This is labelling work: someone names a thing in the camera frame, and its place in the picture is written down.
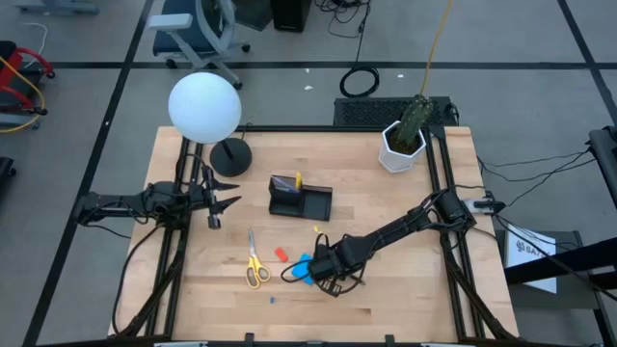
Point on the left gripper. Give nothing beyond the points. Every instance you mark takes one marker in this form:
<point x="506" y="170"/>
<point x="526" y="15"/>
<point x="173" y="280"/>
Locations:
<point x="213" y="202"/>

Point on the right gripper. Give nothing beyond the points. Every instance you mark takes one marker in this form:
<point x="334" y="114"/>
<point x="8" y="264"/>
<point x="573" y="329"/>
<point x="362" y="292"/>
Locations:
<point x="332" y="262"/>

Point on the blue sticky note pad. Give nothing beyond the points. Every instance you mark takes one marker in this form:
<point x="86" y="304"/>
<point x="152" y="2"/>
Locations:
<point x="304" y="272"/>

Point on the red eraser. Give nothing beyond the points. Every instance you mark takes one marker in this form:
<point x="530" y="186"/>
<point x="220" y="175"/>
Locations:
<point x="281" y="255"/>

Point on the yellow pen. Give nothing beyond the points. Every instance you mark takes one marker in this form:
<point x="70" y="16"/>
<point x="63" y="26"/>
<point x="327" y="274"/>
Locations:
<point x="299" y="180"/>

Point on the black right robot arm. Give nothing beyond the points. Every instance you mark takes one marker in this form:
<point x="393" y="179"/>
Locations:
<point x="385" y="236"/>

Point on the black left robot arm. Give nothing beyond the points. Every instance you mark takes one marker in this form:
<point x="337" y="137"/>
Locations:
<point x="120" y="200"/>

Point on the black mesh desk organizer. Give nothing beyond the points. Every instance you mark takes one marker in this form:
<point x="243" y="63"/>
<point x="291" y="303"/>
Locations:
<point x="315" y="202"/>

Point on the grey and blue office chair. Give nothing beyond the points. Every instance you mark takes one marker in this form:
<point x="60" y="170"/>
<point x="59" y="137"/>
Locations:
<point x="193" y="43"/>

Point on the white globe table lamp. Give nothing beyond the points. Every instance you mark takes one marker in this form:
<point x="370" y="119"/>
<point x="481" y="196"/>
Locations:
<point x="205" y="108"/>

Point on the black table edge clip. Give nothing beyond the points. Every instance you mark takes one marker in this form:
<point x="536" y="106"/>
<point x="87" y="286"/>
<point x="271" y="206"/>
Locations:
<point x="390" y="338"/>
<point x="249" y="338"/>

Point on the white hexagonal plant pot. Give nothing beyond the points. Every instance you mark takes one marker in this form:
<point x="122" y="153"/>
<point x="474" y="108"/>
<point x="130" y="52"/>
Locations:
<point x="388" y="144"/>

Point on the black perforated panel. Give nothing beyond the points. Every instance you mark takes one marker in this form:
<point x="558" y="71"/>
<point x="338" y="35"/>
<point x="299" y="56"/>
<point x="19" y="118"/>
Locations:
<point x="366" y="111"/>

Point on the green cactus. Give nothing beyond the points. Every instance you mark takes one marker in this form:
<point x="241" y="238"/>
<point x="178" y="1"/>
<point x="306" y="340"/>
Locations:
<point x="414" y="120"/>

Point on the black computer tower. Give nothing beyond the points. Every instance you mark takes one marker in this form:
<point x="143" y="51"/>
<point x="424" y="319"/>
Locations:
<point x="290" y="14"/>

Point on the white paper sign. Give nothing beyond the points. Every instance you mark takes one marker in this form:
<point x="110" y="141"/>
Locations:
<point x="535" y="270"/>

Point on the black caster base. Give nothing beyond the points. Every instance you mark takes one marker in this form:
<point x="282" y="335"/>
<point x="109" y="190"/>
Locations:
<point x="6" y="168"/>

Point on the black beam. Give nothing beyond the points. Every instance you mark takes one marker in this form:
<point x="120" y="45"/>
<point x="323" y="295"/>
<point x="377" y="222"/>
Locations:
<point x="578" y="258"/>

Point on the grey side table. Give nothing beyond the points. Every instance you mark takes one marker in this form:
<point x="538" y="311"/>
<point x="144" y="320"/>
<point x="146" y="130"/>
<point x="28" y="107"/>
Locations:
<point x="578" y="301"/>

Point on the red and black cart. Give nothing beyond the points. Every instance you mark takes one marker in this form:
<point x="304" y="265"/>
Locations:
<point x="12" y="62"/>

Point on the grey desk foot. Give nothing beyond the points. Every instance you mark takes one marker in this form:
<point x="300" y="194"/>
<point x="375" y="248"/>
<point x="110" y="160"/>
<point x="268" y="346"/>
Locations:
<point x="58" y="7"/>

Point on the black aluminium table frame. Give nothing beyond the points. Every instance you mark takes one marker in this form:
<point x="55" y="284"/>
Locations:
<point x="337" y="128"/>

